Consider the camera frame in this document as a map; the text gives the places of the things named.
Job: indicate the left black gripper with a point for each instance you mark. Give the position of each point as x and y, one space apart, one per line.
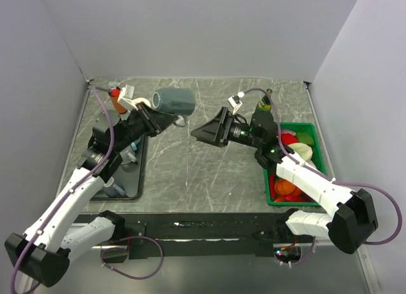
156 122

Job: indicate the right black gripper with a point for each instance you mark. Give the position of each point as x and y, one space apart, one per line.
217 130

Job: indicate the dark slate blue mug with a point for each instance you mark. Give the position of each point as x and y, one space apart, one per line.
178 101

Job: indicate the small blue-grey mug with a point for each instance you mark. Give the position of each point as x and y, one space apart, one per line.
114 188

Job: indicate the grey mug with cream inside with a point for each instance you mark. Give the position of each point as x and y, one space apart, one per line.
128 157

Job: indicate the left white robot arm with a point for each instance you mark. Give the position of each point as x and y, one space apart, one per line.
46 249

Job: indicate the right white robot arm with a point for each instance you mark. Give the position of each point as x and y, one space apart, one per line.
349 218

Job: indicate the orange soap dispenser bottle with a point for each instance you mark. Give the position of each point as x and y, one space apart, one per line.
114 92

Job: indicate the green glass bottle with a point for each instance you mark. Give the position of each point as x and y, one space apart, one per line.
264 104

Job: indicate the black serving tray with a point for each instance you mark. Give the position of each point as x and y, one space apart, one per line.
130 175

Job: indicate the red plush vegetable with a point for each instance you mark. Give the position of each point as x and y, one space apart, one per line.
288 139

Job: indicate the red plush chili pepper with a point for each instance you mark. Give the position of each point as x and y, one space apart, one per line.
271 181

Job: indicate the green plastic basket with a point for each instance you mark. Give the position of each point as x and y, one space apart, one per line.
317 159

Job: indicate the dark green plush avocado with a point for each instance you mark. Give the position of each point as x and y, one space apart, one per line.
305 138

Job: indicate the orange plush pumpkin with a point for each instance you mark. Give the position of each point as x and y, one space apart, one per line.
284 188

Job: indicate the green plush cabbage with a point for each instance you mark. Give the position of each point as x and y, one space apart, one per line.
305 151

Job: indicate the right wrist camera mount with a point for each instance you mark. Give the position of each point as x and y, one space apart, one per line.
235 102

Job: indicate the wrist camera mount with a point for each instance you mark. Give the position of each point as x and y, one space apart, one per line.
126 96
235 102

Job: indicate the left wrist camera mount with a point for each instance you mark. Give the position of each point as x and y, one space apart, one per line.
126 96

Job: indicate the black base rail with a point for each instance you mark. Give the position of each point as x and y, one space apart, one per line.
206 234

